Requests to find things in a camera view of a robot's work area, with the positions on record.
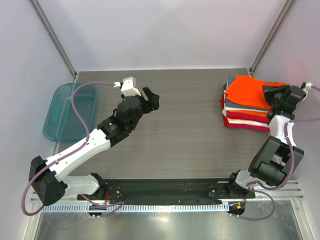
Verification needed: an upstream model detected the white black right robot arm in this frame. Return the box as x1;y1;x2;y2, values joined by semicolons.
226;82;311;198

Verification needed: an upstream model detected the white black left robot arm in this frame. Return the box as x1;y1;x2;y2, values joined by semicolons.
29;86;160;206

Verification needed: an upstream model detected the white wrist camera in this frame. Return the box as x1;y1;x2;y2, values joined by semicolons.
300;82;313;95
113;76;141;97

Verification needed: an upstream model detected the aluminium frame post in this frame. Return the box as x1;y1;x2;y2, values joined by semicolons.
28;0;78;83
247;0;297;77

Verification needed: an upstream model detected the right aluminium frame post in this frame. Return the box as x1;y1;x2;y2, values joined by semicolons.
247;0;297;77

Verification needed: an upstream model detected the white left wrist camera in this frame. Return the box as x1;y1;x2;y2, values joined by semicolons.
113;76;141;97

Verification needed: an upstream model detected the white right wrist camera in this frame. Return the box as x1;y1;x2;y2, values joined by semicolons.
300;82;313;95

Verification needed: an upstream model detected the folded orange t-shirt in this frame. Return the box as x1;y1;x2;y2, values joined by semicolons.
228;110;268;118

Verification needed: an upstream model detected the folded blue-grey t-shirt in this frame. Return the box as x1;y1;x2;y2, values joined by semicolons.
223;78;268;113

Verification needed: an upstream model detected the orange t-shirt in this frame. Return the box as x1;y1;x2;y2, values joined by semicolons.
225;75;286;110
228;110;268;118

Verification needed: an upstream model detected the teal plastic bin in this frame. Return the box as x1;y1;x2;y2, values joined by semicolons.
43;83;99;143

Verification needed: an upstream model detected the folded magenta t-shirt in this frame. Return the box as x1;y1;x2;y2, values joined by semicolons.
226;111;269;124

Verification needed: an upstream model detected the slotted grey cable duct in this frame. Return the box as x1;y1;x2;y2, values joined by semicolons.
42;202;229;214

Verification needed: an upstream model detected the left aluminium frame post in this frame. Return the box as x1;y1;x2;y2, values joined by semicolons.
28;0;78;83

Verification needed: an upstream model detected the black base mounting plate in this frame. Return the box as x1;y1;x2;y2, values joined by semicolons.
88;178;255;206

